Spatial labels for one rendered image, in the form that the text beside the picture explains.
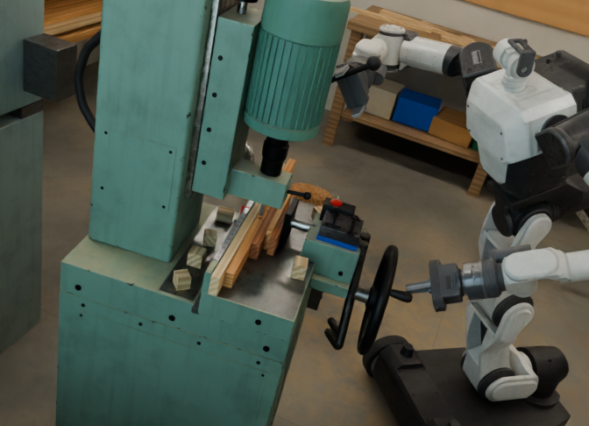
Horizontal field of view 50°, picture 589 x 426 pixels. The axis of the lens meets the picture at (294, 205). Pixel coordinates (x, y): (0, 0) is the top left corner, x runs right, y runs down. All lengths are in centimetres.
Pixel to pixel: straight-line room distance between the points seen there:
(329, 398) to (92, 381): 102
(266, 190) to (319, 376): 121
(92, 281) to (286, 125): 60
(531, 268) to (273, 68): 70
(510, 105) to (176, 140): 82
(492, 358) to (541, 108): 98
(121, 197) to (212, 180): 23
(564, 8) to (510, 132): 295
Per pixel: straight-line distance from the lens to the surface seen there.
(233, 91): 139
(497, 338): 218
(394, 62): 199
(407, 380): 240
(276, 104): 136
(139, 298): 156
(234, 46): 136
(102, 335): 168
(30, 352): 251
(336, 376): 259
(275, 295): 141
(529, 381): 245
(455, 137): 431
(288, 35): 131
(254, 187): 151
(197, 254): 159
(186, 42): 136
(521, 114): 164
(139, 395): 177
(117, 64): 144
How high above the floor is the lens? 177
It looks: 30 degrees down
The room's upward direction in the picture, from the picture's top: 14 degrees clockwise
